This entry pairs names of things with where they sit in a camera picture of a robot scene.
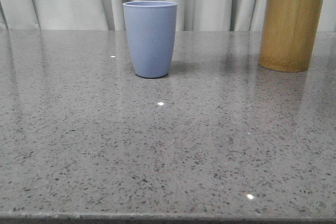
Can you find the blue plastic cup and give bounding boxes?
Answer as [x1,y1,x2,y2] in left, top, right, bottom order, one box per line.
[123,1,177,78]

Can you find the bamboo cylinder cup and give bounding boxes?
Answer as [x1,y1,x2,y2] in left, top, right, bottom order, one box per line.
[258,0,323,72]

